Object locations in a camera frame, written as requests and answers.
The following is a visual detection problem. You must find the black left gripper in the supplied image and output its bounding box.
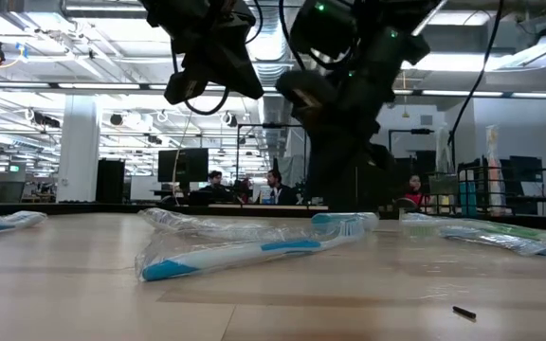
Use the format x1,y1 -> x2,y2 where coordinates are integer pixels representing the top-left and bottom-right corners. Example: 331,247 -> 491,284
175,18 -> 266,100

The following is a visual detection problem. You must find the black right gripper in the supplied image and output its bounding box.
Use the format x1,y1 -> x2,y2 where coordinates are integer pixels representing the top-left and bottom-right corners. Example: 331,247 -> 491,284
300,107 -> 379,212

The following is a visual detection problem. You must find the pale toothbrush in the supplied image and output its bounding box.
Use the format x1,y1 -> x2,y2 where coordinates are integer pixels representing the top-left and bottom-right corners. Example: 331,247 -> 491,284
442,125 -> 455,175
435,123 -> 448,175

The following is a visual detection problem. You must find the orange toothbrush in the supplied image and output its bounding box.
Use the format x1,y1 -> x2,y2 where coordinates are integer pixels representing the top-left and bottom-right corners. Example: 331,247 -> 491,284
484,124 -> 509,215

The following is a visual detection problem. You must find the green toothbrush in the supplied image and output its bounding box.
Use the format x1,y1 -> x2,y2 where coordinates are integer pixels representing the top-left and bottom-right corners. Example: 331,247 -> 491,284
398,211 -> 546,248

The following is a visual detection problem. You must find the grey cloth cover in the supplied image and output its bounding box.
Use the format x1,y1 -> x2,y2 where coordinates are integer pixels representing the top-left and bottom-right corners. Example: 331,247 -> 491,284
277,154 -> 310,189

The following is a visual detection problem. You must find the person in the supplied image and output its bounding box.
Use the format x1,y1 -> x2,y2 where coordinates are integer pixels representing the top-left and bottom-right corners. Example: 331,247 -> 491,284
403,173 -> 428,209
263,169 -> 299,206
201,170 -> 236,205

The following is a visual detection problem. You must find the black partition panel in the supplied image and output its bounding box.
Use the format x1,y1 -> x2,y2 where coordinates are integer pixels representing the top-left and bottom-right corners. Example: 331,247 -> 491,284
323,150 -> 445,214

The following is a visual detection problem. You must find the red object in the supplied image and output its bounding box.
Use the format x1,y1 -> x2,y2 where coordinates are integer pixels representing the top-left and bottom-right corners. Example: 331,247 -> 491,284
234,178 -> 255,204

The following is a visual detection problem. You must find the black computer monitor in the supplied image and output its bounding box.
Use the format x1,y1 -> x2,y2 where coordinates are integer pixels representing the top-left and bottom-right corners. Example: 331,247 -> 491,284
157,148 -> 210,185

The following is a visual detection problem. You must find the long ceiling light bar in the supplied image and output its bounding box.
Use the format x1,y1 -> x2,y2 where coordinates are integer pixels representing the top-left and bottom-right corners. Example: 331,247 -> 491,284
0,81 -> 546,100

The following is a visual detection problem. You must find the bright rectangular ceiling light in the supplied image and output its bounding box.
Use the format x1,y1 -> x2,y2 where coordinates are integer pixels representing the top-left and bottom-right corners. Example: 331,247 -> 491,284
424,50 -> 509,73

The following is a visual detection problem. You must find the black tall cabinet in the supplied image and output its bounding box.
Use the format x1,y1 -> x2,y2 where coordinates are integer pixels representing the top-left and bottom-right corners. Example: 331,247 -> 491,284
95,158 -> 127,205

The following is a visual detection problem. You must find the small black stick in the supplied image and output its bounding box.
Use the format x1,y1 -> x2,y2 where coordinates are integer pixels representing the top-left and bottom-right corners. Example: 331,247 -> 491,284
451,305 -> 478,321

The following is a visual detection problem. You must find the white square pillar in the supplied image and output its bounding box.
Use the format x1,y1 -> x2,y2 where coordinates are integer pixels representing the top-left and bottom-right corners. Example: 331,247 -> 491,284
56,94 -> 102,204

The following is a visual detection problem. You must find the grey box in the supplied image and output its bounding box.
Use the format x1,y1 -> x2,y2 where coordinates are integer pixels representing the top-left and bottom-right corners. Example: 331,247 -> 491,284
0,181 -> 27,204

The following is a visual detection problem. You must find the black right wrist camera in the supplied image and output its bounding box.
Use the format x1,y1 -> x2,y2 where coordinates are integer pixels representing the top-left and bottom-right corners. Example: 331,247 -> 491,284
362,142 -> 397,174

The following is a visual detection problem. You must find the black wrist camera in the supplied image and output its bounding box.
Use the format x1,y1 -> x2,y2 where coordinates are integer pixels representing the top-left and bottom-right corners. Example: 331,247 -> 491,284
362,142 -> 397,174
163,69 -> 209,106

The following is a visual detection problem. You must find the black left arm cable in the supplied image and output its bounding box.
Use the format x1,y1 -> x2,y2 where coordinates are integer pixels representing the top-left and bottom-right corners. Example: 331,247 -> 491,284
171,40 -> 230,117

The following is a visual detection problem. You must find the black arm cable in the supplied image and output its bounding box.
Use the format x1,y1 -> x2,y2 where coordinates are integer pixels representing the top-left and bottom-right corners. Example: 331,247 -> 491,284
446,0 -> 505,146
171,40 -> 230,117

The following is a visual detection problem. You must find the black right camera cable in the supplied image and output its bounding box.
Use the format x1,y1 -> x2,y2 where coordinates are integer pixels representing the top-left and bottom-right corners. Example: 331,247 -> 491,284
278,0 -> 305,70

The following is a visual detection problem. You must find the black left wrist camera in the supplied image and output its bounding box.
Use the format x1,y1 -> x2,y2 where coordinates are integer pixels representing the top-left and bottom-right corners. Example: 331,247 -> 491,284
163,69 -> 209,106

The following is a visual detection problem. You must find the black frame stand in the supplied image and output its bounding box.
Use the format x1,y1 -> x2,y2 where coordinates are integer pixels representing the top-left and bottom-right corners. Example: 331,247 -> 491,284
235,122 -> 308,206
388,128 -> 456,162

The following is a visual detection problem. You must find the silver ribbed duct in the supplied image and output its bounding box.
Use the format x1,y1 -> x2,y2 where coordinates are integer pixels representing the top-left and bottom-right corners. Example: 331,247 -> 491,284
243,0 -> 298,160

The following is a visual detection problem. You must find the yellow hanging cord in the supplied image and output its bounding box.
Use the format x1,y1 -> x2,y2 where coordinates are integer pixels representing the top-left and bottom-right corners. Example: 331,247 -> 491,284
400,70 -> 410,119

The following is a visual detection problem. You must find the black wire caddy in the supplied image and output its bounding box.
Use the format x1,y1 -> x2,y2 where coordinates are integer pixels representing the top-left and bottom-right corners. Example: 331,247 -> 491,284
428,155 -> 546,217

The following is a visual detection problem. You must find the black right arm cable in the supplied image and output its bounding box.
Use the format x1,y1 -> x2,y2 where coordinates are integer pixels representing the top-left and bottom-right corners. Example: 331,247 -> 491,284
446,0 -> 505,146

